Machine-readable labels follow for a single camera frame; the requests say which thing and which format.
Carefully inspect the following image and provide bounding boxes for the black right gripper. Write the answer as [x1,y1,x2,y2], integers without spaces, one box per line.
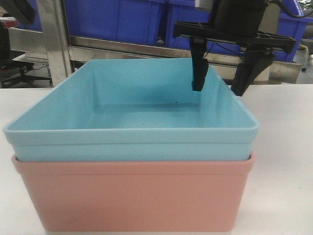
[173,0,296,96]

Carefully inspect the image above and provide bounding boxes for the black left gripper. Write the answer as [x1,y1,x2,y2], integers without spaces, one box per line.
[4,0,35,24]

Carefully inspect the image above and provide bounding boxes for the light blue plastic box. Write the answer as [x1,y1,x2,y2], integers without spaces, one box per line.
[3,58,259,162]

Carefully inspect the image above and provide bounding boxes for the pink plastic box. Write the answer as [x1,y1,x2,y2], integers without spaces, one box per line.
[12,154,255,232]

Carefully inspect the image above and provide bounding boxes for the stainless steel shelf rack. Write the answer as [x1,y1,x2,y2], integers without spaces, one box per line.
[8,0,301,86]

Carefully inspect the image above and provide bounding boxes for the blue crate far left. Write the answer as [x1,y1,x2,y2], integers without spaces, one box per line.
[18,14,42,31]

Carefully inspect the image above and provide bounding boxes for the blue crate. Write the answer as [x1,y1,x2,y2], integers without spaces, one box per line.
[64,0,166,45]
[274,0,313,62]
[18,14,42,31]
[165,0,243,56]

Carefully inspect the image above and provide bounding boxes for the black office chair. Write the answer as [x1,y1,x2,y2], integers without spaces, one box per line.
[0,60,53,89]

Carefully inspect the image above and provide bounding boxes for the blue crate centre right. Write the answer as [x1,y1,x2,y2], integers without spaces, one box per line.
[165,0,243,56]

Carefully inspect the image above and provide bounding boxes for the blue crate far right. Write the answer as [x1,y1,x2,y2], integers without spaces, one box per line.
[274,0,313,62]

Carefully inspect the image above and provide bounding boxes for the blue crate centre left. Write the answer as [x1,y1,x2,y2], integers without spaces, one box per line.
[64,0,166,45]

